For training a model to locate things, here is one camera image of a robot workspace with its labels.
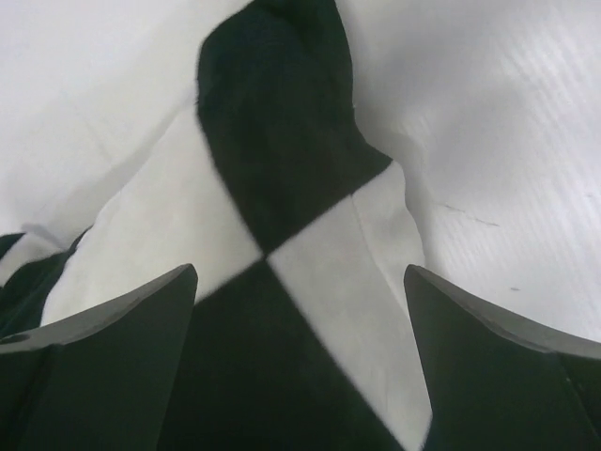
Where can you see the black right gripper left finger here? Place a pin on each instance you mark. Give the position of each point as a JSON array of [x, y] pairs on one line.
[[100, 379]]

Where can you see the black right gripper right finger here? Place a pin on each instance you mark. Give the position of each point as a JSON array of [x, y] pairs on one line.
[[499, 381]]

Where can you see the black white checkered pillowcase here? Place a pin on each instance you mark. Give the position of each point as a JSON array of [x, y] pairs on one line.
[[299, 234]]

